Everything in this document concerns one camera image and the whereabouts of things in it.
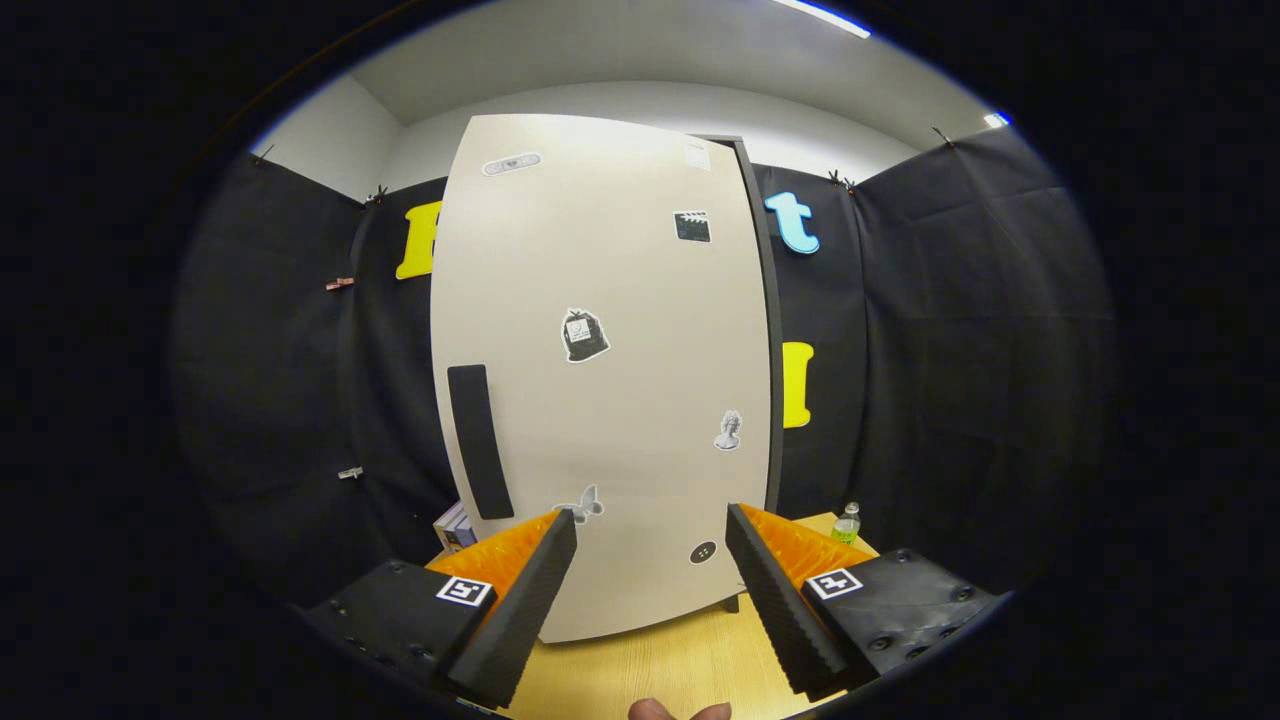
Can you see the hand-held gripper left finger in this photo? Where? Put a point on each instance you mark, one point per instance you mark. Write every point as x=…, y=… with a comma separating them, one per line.
x=520, y=610

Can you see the green label drink bottle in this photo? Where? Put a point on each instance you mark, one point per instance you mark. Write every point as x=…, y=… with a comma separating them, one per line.
x=847, y=528

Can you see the blue cover book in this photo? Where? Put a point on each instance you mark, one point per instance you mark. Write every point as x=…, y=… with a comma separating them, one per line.
x=462, y=535

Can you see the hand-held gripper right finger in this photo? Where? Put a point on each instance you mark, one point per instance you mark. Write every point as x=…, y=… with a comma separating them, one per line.
x=775, y=610

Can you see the white spine book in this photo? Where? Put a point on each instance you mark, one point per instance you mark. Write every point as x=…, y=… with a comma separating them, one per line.
x=445, y=520

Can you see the beige shoe cabinet door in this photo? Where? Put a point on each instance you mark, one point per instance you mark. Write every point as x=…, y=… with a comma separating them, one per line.
x=620, y=400

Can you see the reddish clothes peg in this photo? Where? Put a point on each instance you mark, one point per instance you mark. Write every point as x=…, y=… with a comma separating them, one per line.
x=340, y=284

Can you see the black backdrop cloth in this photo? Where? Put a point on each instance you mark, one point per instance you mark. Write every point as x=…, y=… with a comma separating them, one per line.
x=950, y=350

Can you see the dark grey shoe cabinet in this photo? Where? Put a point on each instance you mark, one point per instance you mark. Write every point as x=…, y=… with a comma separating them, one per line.
x=772, y=300

